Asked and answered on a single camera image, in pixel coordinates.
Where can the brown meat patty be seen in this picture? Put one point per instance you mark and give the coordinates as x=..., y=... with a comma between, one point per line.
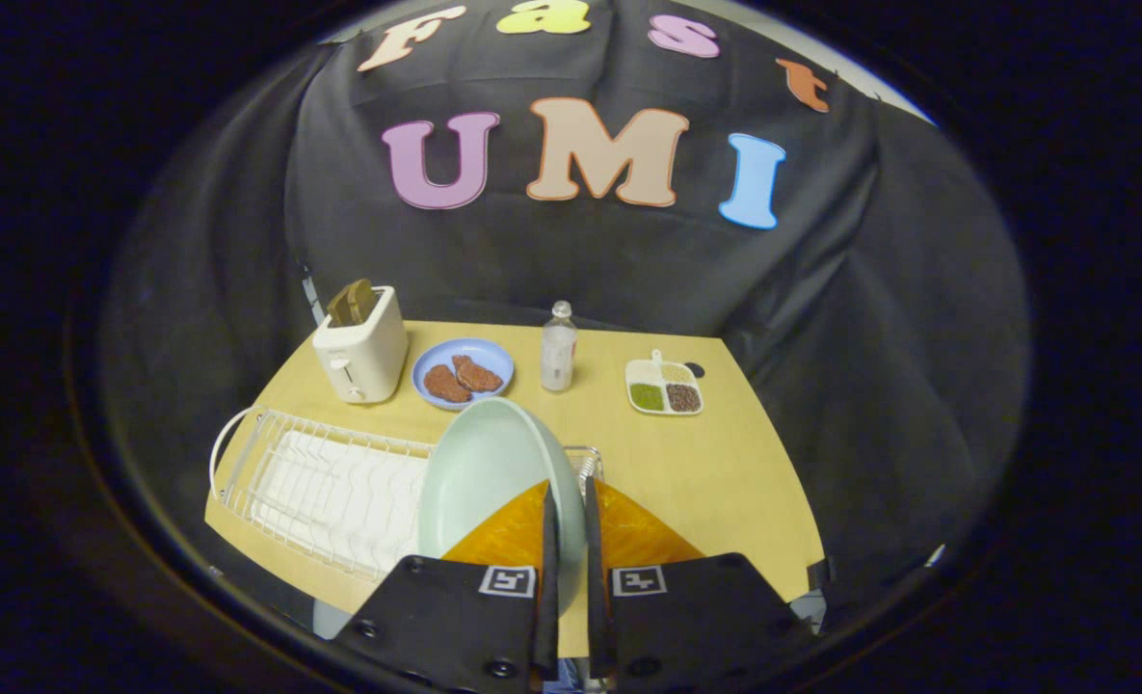
x=446, y=385
x=479, y=375

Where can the white divided grain tray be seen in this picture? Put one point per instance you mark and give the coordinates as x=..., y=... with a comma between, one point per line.
x=665, y=386

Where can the brown toast slice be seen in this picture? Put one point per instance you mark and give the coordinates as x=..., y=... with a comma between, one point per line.
x=351, y=303

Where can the clear plastic bottle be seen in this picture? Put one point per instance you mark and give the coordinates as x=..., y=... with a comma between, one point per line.
x=558, y=352

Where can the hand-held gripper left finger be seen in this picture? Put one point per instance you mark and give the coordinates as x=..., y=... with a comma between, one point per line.
x=547, y=578

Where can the black backdrop cloth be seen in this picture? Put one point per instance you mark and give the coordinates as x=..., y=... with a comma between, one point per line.
x=628, y=260

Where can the pale green plate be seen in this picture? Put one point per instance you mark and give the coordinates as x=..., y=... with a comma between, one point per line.
x=493, y=482

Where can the cream toaster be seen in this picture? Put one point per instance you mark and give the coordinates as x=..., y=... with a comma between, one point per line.
x=363, y=357

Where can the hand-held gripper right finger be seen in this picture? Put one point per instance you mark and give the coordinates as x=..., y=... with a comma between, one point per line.
x=597, y=578

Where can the blue plate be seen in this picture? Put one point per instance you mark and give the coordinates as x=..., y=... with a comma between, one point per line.
x=436, y=359

